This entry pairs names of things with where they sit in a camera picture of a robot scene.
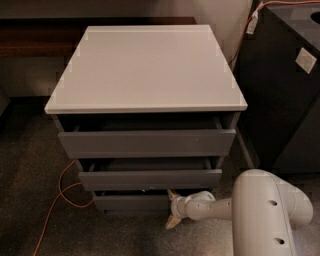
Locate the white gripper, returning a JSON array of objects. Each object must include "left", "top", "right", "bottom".
[{"left": 165, "top": 189, "right": 187, "bottom": 230}]

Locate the grey bottom drawer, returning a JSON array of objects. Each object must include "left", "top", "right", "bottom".
[{"left": 93, "top": 190, "right": 171, "bottom": 214}]

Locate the grey drawer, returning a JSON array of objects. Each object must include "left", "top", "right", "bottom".
[
  {"left": 79, "top": 157, "right": 222, "bottom": 191},
  {"left": 93, "top": 190, "right": 171, "bottom": 214},
  {"left": 58, "top": 129, "right": 236, "bottom": 159}
]

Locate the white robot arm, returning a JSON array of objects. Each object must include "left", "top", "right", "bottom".
[{"left": 166, "top": 169, "right": 314, "bottom": 256}]

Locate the grey middle drawer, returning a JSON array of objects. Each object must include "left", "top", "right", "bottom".
[{"left": 79, "top": 157, "right": 222, "bottom": 191}]

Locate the grey top drawer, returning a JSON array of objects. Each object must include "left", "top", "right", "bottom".
[{"left": 58, "top": 129, "right": 236, "bottom": 159}]

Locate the grey drawer cabinet white top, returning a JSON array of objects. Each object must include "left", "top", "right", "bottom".
[{"left": 44, "top": 24, "right": 249, "bottom": 216}]

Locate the black cabinet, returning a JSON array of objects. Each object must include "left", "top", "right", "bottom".
[{"left": 234, "top": 0, "right": 320, "bottom": 174}]

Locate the white square label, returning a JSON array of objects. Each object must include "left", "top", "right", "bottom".
[{"left": 295, "top": 48, "right": 317, "bottom": 74}]

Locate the dark wooden bench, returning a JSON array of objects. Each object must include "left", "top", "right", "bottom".
[{"left": 0, "top": 16, "right": 196, "bottom": 57}]

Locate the orange floor cable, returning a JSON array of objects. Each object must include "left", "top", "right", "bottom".
[{"left": 32, "top": 160, "right": 95, "bottom": 256}]

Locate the orange cable with white plug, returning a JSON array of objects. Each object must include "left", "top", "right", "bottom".
[{"left": 227, "top": 0, "right": 320, "bottom": 66}]

